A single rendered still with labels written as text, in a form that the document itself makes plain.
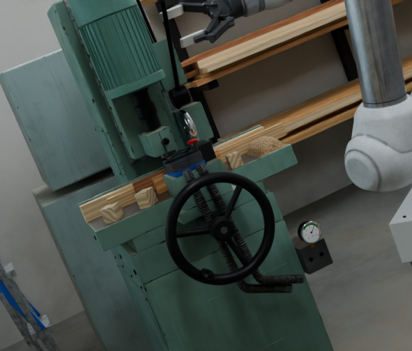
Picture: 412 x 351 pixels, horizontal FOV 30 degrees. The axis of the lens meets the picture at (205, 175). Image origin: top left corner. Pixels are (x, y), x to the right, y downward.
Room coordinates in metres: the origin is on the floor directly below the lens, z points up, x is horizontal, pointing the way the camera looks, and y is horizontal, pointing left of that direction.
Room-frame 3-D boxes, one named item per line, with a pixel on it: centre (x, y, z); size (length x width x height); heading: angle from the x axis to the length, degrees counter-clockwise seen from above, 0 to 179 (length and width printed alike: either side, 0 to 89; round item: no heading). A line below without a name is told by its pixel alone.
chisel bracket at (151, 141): (2.23, 0.09, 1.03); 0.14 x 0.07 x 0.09; 13
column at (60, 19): (2.49, 0.16, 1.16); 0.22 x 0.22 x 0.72; 13
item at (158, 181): (2.18, 0.04, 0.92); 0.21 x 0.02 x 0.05; 103
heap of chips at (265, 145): (2.18, -0.19, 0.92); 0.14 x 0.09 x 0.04; 13
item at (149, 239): (2.15, 0.08, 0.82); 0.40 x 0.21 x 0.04; 103
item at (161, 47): (2.45, -0.01, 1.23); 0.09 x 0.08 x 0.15; 13
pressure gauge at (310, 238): (2.06, -0.21, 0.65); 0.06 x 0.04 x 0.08; 103
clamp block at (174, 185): (2.02, 0.03, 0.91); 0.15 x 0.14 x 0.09; 103
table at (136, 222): (2.11, 0.05, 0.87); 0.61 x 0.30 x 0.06; 103
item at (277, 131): (2.23, 0.01, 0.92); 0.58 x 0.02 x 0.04; 103
